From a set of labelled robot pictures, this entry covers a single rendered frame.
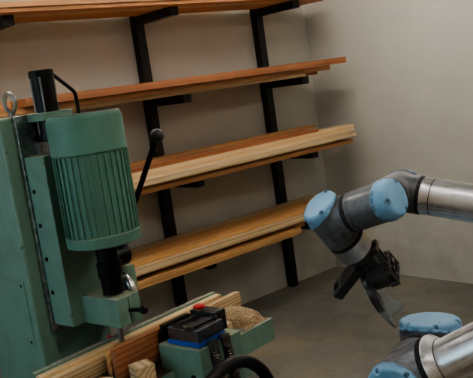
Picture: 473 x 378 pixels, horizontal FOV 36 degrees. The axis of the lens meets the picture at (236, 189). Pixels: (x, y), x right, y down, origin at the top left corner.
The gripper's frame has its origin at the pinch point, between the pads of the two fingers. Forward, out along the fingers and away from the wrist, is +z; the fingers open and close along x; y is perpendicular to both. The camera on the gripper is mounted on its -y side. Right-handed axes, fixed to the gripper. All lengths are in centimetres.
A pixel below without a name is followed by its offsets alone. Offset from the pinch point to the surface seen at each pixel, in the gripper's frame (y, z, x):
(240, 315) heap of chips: -35.7, -15.4, 0.1
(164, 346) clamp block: -40, -34, -22
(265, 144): -122, 72, 247
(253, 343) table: -34.6, -10.2, -5.8
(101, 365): -55, -38, -25
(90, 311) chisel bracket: -56, -46, -13
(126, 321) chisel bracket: -47, -41, -17
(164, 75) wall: -157, 6, 270
